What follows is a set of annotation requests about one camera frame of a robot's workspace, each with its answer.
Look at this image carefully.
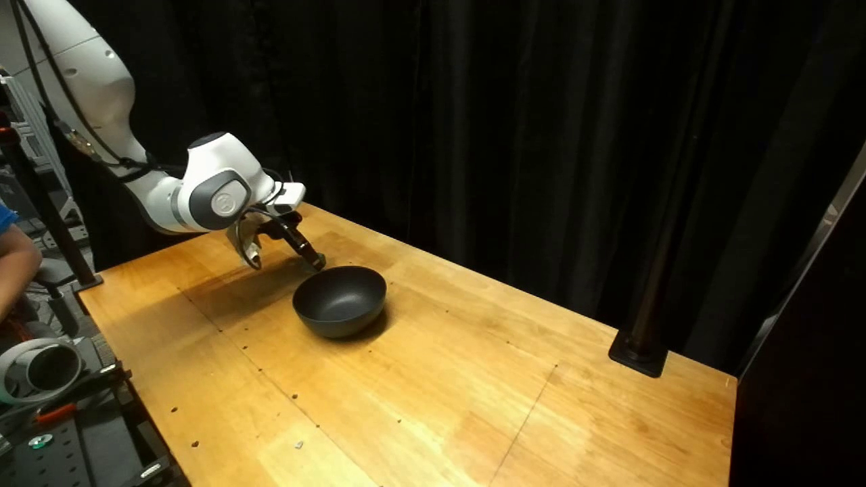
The black panel with silver edge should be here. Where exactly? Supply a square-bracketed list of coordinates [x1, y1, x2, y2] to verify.
[729, 141, 866, 487]

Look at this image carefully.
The orange handled tool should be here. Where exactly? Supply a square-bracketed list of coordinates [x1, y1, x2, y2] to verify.
[34, 403, 78, 426]

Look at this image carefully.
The black pole with base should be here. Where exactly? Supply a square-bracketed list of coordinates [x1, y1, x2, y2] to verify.
[608, 129, 698, 379]
[0, 124, 104, 293]

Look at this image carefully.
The black bowl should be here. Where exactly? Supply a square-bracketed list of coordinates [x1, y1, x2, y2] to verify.
[292, 265, 388, 340]

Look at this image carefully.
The black perforated plate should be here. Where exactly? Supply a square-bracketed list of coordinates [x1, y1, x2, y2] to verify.
[0, 362, 178, 487]

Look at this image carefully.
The aluminium frame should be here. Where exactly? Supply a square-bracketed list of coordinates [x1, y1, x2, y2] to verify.
[0, 70, 71, 198]

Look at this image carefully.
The person's forearm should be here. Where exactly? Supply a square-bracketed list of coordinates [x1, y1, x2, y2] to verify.
[0, 202, 43, 321]

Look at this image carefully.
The black curtain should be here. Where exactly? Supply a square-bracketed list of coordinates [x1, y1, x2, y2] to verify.
[64, 0, 866, 377]

